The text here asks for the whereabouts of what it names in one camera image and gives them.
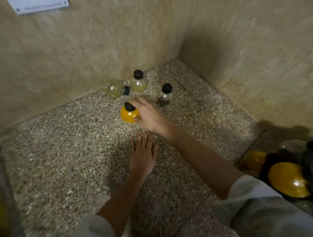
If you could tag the person's right hand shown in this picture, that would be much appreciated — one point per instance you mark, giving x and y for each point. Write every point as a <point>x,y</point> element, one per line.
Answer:
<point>151,117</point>

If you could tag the person's left hand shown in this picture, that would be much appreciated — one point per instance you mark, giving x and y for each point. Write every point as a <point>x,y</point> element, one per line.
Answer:
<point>143,161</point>

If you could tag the person's left middle finger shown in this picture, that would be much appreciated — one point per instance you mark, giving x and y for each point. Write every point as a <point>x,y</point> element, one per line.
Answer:
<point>144,141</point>

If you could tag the person's left little finger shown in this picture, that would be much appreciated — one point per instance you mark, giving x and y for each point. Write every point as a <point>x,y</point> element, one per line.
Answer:
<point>132,144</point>

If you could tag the person's right thumb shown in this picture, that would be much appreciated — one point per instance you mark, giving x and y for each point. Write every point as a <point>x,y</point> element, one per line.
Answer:
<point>136,119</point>

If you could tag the person's left thumb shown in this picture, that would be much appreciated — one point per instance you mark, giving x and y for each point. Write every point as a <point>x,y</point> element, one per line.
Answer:
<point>155,152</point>

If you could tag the orange bottle with black cap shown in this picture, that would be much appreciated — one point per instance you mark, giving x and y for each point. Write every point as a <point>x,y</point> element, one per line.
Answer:
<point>127,116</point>

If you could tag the person's left forearm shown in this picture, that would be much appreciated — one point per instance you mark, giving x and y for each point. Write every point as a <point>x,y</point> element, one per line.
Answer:
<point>122,202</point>

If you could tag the person's right forearm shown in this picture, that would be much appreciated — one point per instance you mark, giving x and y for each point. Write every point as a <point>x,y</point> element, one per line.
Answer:
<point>203,161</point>

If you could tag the pale yellow bottle, black cap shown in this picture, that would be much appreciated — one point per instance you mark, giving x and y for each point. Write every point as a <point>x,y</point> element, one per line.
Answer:
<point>138,83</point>
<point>114,89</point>

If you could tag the clear bottle with dark contents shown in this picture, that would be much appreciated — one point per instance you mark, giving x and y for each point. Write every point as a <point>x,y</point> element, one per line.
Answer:
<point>165,95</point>

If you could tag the grey left sleeve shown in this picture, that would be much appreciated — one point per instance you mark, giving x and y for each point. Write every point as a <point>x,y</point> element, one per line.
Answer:
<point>94,227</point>

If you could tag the grey sleeve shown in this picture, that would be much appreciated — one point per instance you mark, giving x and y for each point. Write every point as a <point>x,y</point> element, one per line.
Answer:
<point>264,212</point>
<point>94,227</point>

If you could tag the small orange round bottle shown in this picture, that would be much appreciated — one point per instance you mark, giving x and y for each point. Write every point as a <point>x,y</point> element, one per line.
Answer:
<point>255,160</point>

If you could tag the grey right sleeve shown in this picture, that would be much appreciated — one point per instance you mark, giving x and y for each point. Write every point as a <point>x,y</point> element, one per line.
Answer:
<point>264,212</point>

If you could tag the large orange round bottle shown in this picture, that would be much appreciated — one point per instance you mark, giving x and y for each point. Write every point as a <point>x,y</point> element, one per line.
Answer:
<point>287,179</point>

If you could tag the clear round empty bottle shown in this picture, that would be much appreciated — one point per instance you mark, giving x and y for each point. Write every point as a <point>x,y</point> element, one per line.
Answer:
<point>292,146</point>

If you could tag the white wall plate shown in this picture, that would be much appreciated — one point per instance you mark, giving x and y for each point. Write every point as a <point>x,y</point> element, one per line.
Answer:
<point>36,5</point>

